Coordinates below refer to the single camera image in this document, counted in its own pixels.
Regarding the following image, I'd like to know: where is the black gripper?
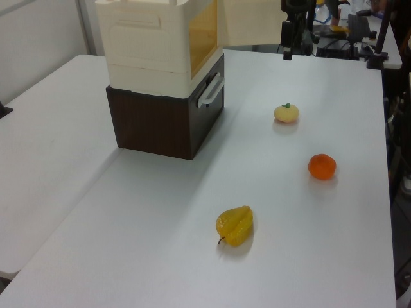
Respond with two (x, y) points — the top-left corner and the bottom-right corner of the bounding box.
(280, 0), (314, 61)

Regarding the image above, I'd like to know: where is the cream cabinet door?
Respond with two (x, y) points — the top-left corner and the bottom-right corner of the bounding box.
(216, 0), (284, 47)

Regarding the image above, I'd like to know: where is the cream plastic cabinet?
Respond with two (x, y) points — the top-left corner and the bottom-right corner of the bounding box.
(94, 0), (225, 97)

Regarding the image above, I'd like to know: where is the black electronics box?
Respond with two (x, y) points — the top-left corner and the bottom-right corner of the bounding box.
(315, 35), (360, 60)

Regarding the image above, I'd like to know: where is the pale peach toy fruit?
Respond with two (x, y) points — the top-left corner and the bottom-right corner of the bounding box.
(273, 102), (301, 124)

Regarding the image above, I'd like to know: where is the black pole with clamp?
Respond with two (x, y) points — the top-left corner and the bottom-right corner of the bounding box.
(365, 0), (395, 70)

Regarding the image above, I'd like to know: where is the white side table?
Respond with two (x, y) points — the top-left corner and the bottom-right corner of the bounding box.
(313, 12), (404, 69)

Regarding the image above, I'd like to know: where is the orange toy tangerine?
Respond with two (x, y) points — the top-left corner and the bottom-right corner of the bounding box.
(308, 153), (337, 181)

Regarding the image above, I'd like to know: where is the dark brown wooden drawer box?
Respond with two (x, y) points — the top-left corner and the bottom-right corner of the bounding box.
(105, 53), (225, 161)

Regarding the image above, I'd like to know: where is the yellow toy starfruit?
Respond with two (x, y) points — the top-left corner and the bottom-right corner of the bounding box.
(215, 205), (254, 248)

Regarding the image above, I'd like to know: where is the white drawer handle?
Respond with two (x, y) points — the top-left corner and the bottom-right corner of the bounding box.
(196, 71), (226, 108)

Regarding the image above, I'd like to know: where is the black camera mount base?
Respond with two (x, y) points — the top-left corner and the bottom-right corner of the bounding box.
(0, 100), (14, 120)

